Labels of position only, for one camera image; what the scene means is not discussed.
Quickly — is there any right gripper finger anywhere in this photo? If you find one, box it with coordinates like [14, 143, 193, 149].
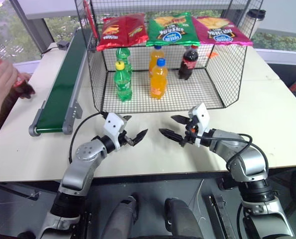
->
[158, 128, 183, 147]
[170, 115, 189, 124]

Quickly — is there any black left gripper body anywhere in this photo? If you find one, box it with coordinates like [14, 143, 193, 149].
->
[118, 129, 136, 148]

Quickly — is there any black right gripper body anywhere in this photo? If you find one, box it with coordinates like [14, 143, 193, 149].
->
[180, 117, 201, 147]

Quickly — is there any cola bottle red label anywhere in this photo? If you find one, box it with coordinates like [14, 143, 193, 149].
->
[12, 73, 36, 100]

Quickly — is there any green conveyor belt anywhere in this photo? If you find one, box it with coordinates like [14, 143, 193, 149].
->
[28, 27, 94, 137]

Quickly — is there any red metal bar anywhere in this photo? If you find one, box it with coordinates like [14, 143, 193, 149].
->
[82, 0, 99, 41]

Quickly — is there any person's bare hand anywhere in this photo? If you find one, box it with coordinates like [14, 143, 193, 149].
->
[0, 55, 19, 111]

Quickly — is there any green soda bottle yellow cap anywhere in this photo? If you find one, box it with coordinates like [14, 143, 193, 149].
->
[113, 61, 133, 102]

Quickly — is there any orange soda bottle blue cap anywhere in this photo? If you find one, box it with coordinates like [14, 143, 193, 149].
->
[148, 45, 165, 78]
[149, 57, 169, 100]

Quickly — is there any cola bottle red cap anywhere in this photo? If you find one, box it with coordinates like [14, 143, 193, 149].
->
[178, 45, 199, 81]

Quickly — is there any red chips bag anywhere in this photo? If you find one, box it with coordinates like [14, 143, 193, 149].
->
[96, 12, 149, 52]

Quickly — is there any green chips bag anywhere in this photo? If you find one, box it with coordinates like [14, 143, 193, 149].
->
[146, 11, 201, 47]

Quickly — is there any pink chips bag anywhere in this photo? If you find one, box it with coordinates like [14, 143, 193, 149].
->
[192, 15, 254, 47]

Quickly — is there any black power adapter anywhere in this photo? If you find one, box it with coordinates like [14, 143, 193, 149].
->
[56, 40, 71, 50]

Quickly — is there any white tumbler black lid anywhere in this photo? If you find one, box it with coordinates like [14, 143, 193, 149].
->
[242, 8, 267, 38]

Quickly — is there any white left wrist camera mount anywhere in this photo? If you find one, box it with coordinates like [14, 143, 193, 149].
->
[103, 112, 128, 152]

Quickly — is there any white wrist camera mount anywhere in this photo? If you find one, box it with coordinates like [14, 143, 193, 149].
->
[188, 103, 211, 146]
[103, 112, 128, 152]

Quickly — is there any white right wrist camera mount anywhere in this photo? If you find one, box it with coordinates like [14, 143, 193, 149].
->
[188, 103, 211, 146]

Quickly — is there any black wire rack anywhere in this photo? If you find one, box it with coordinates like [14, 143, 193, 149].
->
[74, 0, 264, 114]

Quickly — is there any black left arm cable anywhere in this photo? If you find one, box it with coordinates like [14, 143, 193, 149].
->
[68, 112, 109, 164]

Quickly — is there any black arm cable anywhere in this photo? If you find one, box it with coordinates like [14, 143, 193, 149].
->
[68, 112, 109, 164]
[200, 132, 253, 173]

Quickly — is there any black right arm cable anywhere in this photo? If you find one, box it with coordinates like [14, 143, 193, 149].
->
[200, 132, 253, 173]

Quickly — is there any black adapter cable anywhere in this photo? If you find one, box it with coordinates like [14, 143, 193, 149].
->
[40, 46, 59, 55]

